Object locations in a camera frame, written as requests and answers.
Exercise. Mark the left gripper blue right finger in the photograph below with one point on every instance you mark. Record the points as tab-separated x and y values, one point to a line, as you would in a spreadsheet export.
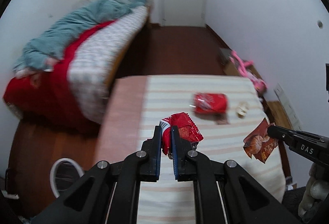
224	192

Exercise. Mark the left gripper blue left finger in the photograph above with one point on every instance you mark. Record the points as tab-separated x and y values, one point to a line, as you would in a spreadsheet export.
108	192

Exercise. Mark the brown snack wrapper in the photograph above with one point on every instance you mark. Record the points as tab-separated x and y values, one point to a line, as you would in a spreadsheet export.
258	143

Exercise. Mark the red snack wrapper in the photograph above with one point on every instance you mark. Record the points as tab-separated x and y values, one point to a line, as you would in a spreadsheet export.
186	127

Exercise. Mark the cream peel scrap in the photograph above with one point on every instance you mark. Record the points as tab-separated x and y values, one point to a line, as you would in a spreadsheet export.
242	109

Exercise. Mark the red cola can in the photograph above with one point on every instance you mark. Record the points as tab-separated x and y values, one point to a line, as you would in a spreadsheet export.
210	103

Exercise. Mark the white round trash bin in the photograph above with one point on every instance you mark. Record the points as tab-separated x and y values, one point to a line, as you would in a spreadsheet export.
63	174

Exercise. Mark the brown label tag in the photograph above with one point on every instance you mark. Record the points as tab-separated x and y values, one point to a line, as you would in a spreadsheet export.
221	119

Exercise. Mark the pink toy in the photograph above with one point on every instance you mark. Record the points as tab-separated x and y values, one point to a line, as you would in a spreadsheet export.
244	71

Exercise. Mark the checkered bed mattress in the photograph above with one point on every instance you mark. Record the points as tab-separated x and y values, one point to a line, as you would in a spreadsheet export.
97	59

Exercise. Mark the teal blanket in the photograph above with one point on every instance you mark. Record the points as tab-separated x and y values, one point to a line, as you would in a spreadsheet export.
52	42

